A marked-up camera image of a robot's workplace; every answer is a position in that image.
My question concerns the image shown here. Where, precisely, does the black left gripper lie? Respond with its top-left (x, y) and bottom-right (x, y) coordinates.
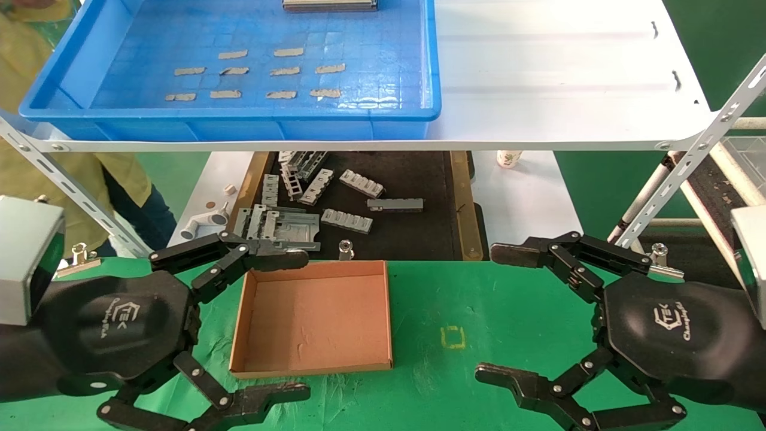
top-left (42, 230), bottom-right (311, 431)

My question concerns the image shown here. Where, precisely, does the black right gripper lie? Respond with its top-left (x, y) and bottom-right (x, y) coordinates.
top-left (475, 232), bottom-right (766, 431)

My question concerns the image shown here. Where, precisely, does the grey pipe elbow fitting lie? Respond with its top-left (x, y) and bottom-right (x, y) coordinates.
top-left (181, 204), bottom-right (229, 241)

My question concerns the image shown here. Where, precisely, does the brown cardboard box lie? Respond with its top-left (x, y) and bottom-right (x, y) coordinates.
top-left (229, 260), bottom-right (394, 380)

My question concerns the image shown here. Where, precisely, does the clear plastic organizer box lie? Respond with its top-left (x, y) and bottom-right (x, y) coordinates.
top-left (721, 136), bottom-right (766, 198)

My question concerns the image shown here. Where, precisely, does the white metal shelf board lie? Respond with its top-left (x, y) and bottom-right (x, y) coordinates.
top-left (0, 0), bottom-right (716, 151)

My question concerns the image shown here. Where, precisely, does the blue plastic bin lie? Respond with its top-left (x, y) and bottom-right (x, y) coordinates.
top-left (18, 0), bottom-right (442, 142)

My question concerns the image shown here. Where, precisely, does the person in yellow shirt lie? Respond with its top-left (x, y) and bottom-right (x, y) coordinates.
top-left (0, 0), bottom-right (178, 259)

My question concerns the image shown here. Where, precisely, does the large grey metal frame plate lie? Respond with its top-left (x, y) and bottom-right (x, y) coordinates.
top-left (232, 205), bottom-right (321, 253)

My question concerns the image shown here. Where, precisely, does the silver slotted metal bracket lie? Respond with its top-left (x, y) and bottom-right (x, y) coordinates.
top-left (320, 208), bottom-right (373, 234)
top-left (297, 169), bottom-right (335, 207)
top-left (339, 169), bottom-right (386, 199)

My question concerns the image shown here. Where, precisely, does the ladder shaped metal bracket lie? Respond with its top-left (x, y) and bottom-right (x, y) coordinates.
top-left (280, 165), bottom-right (300, 202)

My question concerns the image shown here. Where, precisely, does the black tray with brass frame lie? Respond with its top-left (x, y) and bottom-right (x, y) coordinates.
top-left (215, 150), bottom-right (484, 262)

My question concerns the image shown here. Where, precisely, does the dark metal bracket pile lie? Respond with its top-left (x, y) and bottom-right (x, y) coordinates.
top-left (278, 151), bottom-right (329, 181)

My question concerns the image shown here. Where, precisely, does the silver metal bracket upper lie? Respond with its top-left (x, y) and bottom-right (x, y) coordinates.
top-left (366, 198), bottom-right (425, 213)

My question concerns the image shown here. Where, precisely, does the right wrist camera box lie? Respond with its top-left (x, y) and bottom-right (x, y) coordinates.
top-left (731, 207), bottom-right (766, 329)

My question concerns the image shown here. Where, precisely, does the white slotted angle post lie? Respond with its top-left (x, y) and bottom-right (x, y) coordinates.
top-left (0, 117), bottom-right (149, 259)
top-left (609, 54), bottom-right (766, 259)

